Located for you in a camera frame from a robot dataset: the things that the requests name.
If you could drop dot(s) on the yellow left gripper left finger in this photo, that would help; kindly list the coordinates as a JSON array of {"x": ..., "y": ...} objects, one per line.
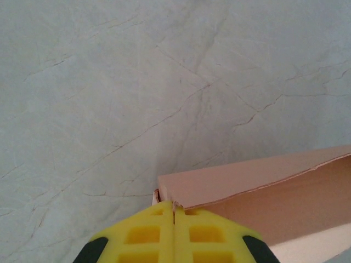
[{"x": 167, "y": 233}]

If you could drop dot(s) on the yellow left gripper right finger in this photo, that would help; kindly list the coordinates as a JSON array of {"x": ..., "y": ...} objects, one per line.
[{"x": 182, "y": 233}]

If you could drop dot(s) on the orange paper box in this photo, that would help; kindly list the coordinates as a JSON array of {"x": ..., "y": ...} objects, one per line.
[{"x": 246, "y": 178}]

